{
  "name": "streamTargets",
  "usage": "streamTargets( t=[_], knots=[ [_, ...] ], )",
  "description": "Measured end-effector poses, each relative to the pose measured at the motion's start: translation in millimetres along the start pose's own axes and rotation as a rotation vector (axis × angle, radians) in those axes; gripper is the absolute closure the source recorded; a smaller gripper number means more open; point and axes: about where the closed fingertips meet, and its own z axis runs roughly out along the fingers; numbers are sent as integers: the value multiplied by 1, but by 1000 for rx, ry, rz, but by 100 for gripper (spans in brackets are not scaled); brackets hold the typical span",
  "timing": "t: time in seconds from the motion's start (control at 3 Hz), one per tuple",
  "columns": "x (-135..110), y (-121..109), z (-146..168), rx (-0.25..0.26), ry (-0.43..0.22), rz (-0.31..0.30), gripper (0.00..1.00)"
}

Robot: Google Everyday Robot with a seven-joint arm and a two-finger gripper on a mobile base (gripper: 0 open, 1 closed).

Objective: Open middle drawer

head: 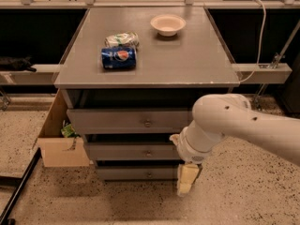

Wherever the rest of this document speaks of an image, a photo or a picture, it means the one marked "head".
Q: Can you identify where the blue pepsi can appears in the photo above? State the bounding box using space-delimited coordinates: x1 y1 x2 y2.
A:
101 47 137 69

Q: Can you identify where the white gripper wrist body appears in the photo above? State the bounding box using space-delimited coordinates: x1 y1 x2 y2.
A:
170 127 213 164

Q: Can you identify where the brown cardboard box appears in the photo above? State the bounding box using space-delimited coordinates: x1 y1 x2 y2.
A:
37 91 90 167

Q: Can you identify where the white cable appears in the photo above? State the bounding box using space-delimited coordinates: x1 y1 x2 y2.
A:
239 0 267 83

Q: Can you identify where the crushed green white can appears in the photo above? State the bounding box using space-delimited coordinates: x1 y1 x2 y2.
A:
105 32 139 48

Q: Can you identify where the grey drawer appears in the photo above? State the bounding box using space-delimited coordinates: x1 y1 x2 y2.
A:
97 167 177 180
67 108 192 135
84 142 179 160

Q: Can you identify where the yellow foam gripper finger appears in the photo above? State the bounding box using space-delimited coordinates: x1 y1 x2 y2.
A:
176 163 201 196

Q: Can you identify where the grey bottom drawer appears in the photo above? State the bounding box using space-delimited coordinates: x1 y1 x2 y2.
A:
97 167 177 180

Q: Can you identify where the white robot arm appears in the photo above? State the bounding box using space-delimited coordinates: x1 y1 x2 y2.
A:
170 94 300 196

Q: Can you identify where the white paper bowl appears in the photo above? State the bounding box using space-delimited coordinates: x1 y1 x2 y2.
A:
150 14 186 37

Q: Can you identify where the grey top drawer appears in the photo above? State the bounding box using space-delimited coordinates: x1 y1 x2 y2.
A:
67 108 192 135

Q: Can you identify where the black metal floor bar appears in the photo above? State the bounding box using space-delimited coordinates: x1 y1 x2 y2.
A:
0 149 41 225

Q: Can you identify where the grey middle drawer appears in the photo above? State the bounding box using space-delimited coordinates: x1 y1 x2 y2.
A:
84 142 179 160

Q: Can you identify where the black object on rail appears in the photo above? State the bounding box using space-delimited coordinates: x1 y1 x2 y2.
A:
0 56 37 72

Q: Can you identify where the grey drawer cabinet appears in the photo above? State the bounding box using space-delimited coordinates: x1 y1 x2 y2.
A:
54 7 239 180

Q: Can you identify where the green packet in box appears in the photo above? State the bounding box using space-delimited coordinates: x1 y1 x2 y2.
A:
61 124 78 138

